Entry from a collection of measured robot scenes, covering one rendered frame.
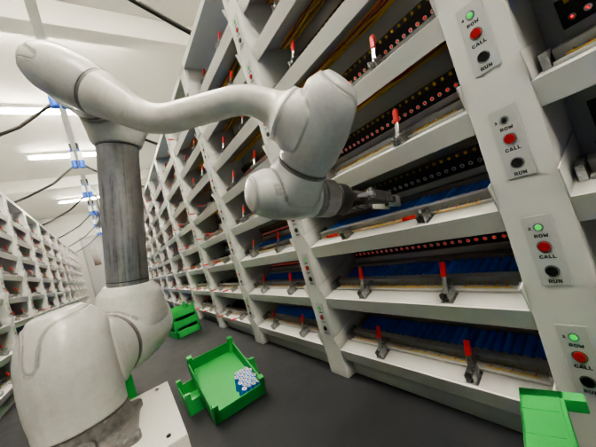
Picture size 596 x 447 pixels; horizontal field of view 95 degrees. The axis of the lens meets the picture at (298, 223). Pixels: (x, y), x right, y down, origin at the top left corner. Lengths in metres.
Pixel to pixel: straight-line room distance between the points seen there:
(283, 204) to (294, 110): 0.17
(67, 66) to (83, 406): 0.65
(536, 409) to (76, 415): 0.75
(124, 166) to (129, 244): 0.21
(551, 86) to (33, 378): 0.97
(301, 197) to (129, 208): 0.49
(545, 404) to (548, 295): 0.17
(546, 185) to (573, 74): 0.16
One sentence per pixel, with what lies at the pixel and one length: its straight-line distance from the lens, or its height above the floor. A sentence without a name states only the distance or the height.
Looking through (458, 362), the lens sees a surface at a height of 0.13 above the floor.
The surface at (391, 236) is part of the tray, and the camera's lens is 0.75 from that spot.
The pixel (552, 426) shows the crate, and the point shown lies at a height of 0.20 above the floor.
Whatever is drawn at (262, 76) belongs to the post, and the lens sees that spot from 1.18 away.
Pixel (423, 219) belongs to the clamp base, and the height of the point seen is 0.50.
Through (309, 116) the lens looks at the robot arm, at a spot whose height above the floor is 0.73.
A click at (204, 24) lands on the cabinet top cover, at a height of 1.67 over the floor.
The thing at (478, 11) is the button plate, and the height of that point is 0.83.
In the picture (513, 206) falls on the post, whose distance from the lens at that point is 0.62.
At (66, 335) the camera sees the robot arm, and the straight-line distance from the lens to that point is 0.69.
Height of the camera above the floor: 0.56
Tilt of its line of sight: 2 degrees up
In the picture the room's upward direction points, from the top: 16 degrees counter-clockwise
